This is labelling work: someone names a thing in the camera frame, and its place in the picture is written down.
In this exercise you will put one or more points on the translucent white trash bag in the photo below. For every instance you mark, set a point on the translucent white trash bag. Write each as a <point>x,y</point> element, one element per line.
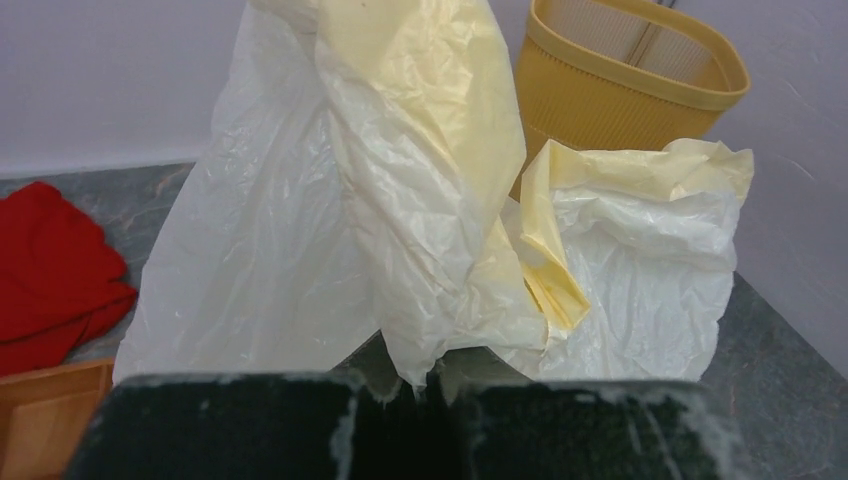
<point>368,179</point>

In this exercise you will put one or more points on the wooden compartment tray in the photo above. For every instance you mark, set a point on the wooden compartment tray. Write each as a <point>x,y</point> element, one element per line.
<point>44,414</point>

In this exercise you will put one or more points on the red cloth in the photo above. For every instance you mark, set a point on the red cloth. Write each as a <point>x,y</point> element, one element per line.
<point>62,284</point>

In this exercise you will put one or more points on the yellow plastic trash bin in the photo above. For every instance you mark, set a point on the yellow plastic trash bin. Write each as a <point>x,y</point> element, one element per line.
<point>622,75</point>

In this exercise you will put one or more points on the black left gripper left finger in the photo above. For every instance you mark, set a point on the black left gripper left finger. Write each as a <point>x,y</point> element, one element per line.
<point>356,421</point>

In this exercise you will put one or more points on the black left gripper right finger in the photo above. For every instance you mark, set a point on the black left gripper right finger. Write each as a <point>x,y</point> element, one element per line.
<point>502,425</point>

